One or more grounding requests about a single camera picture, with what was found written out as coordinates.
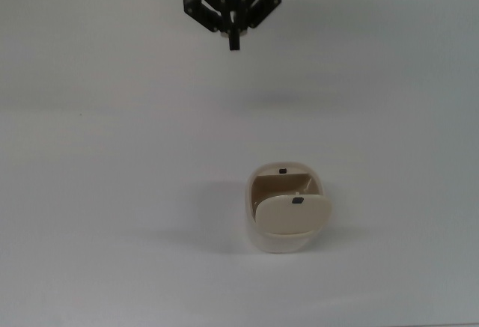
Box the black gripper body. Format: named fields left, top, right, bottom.
left=198, top=0, right=269, bottom=38

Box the small cream trash can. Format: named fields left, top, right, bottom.
left=245, top=161, right=334, bottom=255

